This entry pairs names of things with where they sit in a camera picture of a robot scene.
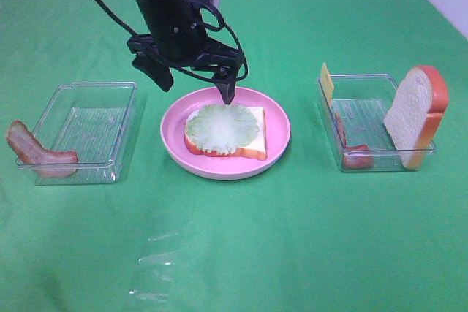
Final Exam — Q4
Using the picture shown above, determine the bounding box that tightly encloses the left clear plastic tray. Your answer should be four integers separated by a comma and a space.
16, 82, 141, 185

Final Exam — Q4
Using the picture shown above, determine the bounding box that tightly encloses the bacon strip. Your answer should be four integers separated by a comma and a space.
5, 120, 79, 178
334, 113, 374, 170

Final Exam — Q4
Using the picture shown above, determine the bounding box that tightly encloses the green lettuce leaf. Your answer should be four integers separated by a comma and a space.
184, 104, 260, 155

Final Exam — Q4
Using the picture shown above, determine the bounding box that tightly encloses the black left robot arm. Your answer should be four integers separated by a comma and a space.
94, 0, 248, 104

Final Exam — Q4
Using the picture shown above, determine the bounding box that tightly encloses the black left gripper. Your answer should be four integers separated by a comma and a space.
127, 20, 243, 105

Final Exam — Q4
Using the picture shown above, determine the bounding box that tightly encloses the clear plastic tray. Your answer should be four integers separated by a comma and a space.
317, 73, 436, 172
16, 82, 141, 185

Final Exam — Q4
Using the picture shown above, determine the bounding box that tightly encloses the green tablecloth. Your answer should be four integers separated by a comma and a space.
1, 0, 467, 311

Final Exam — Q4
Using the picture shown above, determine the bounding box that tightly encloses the pink round plate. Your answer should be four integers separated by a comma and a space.
160, 88, 291, 180

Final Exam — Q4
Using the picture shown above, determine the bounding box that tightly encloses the yellow cheese slice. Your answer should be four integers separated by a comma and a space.
320, 62, 334, 107

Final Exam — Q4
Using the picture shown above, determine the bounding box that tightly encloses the clear plastic film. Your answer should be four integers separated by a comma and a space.
129, 214, 187, 311

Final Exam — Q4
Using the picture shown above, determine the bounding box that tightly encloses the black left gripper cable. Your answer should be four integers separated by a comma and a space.
71, 0, 249, 83

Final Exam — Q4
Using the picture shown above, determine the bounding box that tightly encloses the bread slice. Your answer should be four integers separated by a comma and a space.
184, 106, 268, 161
383, 65, 450, 170

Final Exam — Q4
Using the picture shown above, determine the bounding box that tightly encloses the right clear plastic tray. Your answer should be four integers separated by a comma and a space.
317, 73, 436, 172

